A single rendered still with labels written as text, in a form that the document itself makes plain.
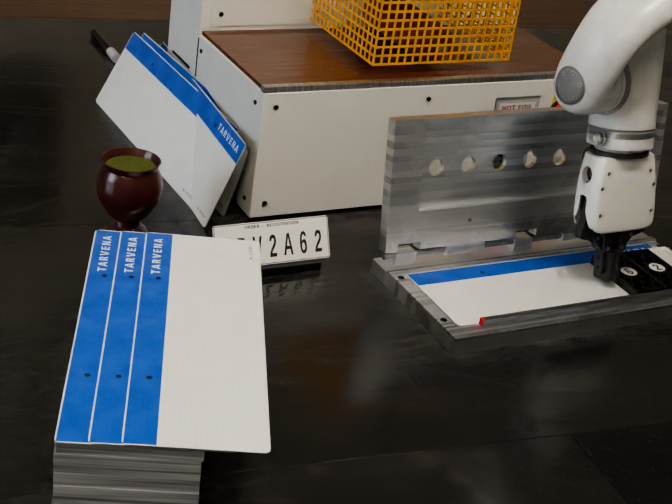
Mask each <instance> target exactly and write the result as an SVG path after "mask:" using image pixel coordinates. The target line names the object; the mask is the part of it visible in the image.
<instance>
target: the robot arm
mask: <svg viewBox="0 0 672 504"><path fill-rule="evenodd" d="M670 23H672V0H598V1H597V2H596V3H595V4H594V5H593V6H592V8H591V9H590V10H589V12H588V13H587V14H586V16H585V17H584V19H583V20H582V22H581V23H580V25H579V27H578V29H577V30H576V32H575V34H574V35H573V37H572V39H571V41H570V43H569V44H568V46H567V48H566V50H565V52H564V54H563V56H562V58H561V60H560V62H559V65H558V67H557V70H556V73H555V77H554V83H553V90H554V95H555V98H556V100H557V102H558V104H559V105H560V106H561V107H562V108H563V109H565V110H566V111H568V112H570V113H573V114H578V115H589V119H588V128H587V138H586V142H587V143H589V144H592V145H590V146H589V151H586V153H585V156H584V159H583V162H582V166H581V170H580V174H579V179H578V184H577V189H576V196H575V203H574V222H575V223H576V224H577V228H576V231H575V236H576V237H577V238H580V239H582V240H588V241H590V243H591V245H592V247H593V248H595V249H596V250H595V259H594V269H593V275H594V277H596V278H599V279H601V280H603V281H605V282H611V281H617V280H618V273H619V264H620V255H621V252H622V251H624V250H625V249H626V245H627V242H628V241H629V240H630V238H631V237H632V236H634V235H637V234H639V233H641V232H643V231H644V230H645V228H647V227H648V226H650V225H651V224H652V221H653V217H654V208H655V191H656V172H655V161H654V155H653V153H652V152H649V150H650V149H652V148H653V145H654V136H655V128H656V120H657V111H658V103H659V94H660V85H661V77H662V68H663V59H664V51H665V42H666V33H667V28H666V26H667V25H669V24H670ZM590 228H591V230H590ZM601 234H602V236H601Z"/></svg>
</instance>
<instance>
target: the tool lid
mask: <svg viewBox="0 0 672 504"><path fill-rule="evenodd" d="M668 105H669V103H667V102H663V101H660V100H659V103H658V111H657V120H656V128H655V136H654V145H653V148H652V149H650V150H649V152H652V153H653V155H654V161H655V172H656V184H657V177H658V171H659V164H660V157H661V151H662V144H663V138H664V131H665V124H666V118H667V111H668ZM588 119H589V115H578V114H573V113H570V112H568V111H566V110H565V109H563V108H562V107H546V108H530V109H514V110H498V111H482V112H465V113H449V114H433V115H417V116H401V117H389V120H388V133H387V146H386V159H385V172H384V185H383V198H382V211H381V224H380V237H379V250H381V251H382V252H384V253H393V252H397V251H398V245H401V244H410V243H413V246H415V247H417V248H418V249H426V248H435V247H445V253H442V254H443V255H452V254H460V253H468V252H476V251H483V250H484V247H485V245H484V244H485V241H494V240H502V239H510V238H516V231H522V230H528V232H530V233H532V234H534V235H544V234H552V233H560V234H561V238H560V239H558V240H559V241H566V240H574V239H580V238H577V237H576V236H575V231H576V228H577V224H576V223H575V222H574V203H575V196H576V189H577V184H578V179H579V174H580V170H581V166H582V162H583V160H582V152H583V151H584V149H585V148H587V147H589V146H590V145H592V144H589V143H587V142H586V138H587V128H588ZM559 149H561V150H562V152H563V156H562V159H561V160H560V162H558V163H556V164H554V162H553V155H554V153H555V152H556V151H557V150H559ZM528 152H532V153H533V156H534V157H533V161H532V163H531V164H530V165H528V166H524V164H523V159H524V156H525V155H526V154H527V153H528ZM499 154H502V155H503V163H502V165H501V166H500V167H499V168H497V169H494V167H493V160H494V158H495V157H496V156H497V155H499ZM466 157H471V158H472V161H473V163H472V166H471V168H470V169H469V170H468V171H465V172H463V171H462V168H461V164H462V162H463V160H464V159H465V158H466ZM436 159H439V160H440V162H441V167H440V170H439V171H438V172H437V173H436V174H431V173H430V171H429V166H430V164H431V162H432V161H434V160H436Z"/></svg>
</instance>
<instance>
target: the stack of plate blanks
mask: <svg viewBox="0 0 672 504"><path fill-rule="evenodd" d="M121 232H122V231H111V230H96V231H95V234H94V239H93V244H92V249H91V254H90V259H89V264H88V269H87V274H86V279H85V284H84V289H83V295H82V300H81V305H80V310H79V315H78V320H77V325H76V330H75V335H74V340H73V345H72V350H71V356H70V361H69V366H68V371H67V376H66V381H65V386H64V391H63V396H62V401H61V406H60V411H59V417H58V422H57V427H56V432H55V437H54V440H55V441H54V444H55V448H54V453H53V497H52V502H51V504H199V487H200V476H201V463H202V462H204V454H205V451H194V450H177V449H161V448H145V447H128V446H112V445H95V444H91V443H89V442H88V436H89V429H90V423H91V417H92V410H93V404H94V398H95V391H96V385H97V378H98V372H99V366H100V359H101V353H102V347H103V340H104V334H105V328H106V321H107V315H108V309H109V302H110V296H111V289H112V283H113V277H114V270H115V264H116V258H117V251H118V245H119V239H120V233H121Z"/></svg>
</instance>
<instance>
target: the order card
mask: <svg viewBox="0 0 672 504"><path fill-rule="evenodd" d="M212 232H213V238H225V239H237V240H249V241H257V242H259V244H260V262H261V265H267V264H276V263H284V262H293V261H301V260H310V259H318V258H327V257H329V256H330V248H329V233H328V218H327V216H326V215H321V216H311V217H301V218H292V219H282V220H272V221H262V222H252V223H242V224H232V225H222V226H214V227H213V228H212Z"/></svg>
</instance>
